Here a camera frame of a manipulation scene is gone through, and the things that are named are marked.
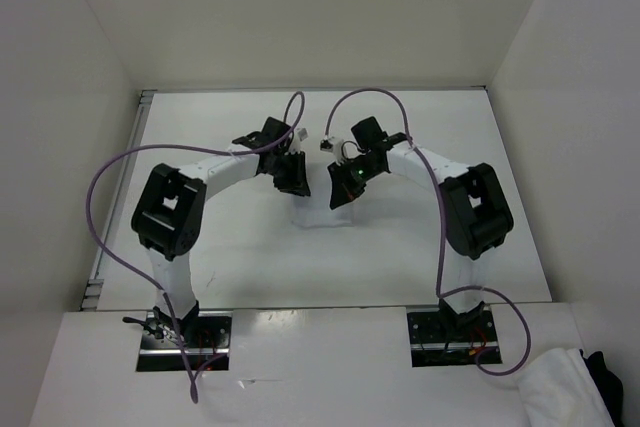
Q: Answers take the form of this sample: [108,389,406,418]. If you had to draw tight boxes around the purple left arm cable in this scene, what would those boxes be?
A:
[85,91,306,405]

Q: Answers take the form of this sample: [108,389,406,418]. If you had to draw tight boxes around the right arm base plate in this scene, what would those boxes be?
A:
[406,306,502,368]

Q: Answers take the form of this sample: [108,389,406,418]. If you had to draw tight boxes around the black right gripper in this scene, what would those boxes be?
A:
[329,155,383,209]

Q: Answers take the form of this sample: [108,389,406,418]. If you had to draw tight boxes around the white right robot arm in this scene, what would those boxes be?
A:
[320,116,514,340]

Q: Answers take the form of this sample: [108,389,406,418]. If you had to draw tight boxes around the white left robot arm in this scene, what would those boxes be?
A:
[131,117,311,347]

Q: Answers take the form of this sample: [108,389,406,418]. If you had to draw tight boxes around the white cloth pile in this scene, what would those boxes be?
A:
[516,348,614,426]

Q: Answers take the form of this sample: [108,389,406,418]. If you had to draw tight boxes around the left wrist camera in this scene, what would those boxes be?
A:
[288,128,308,155]

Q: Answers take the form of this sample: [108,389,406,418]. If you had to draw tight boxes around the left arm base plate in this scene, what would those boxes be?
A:
[123,310,232,373]

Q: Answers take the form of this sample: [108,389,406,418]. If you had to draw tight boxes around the white skirt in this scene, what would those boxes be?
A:
[291,187,353,229]

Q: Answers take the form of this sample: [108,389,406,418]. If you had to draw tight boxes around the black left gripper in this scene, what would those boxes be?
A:
[268,149,310,197]

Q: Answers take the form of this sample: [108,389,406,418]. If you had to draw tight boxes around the black cloth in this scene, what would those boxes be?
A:
[583,351,624,427]

